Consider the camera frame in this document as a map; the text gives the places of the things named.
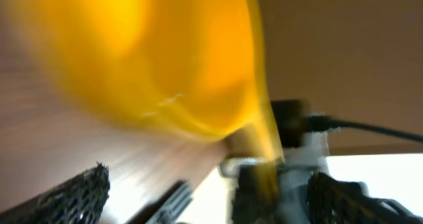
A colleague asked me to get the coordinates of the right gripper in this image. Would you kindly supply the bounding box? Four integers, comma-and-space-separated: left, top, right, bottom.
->
219, 100, 422, 224

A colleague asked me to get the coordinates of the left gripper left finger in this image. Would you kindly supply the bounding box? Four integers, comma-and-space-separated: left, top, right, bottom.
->
1, 163, 110, 224

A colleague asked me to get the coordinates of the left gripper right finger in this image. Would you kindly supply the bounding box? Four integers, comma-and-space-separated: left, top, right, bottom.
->
231, 166, 281, 224

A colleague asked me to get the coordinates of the yellow plastic measuring scoop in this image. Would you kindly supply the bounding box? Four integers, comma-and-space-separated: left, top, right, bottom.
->
4, 0, 283, 197

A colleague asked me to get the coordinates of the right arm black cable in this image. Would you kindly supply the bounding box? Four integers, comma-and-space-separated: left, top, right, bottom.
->
307, 114, 423, 144

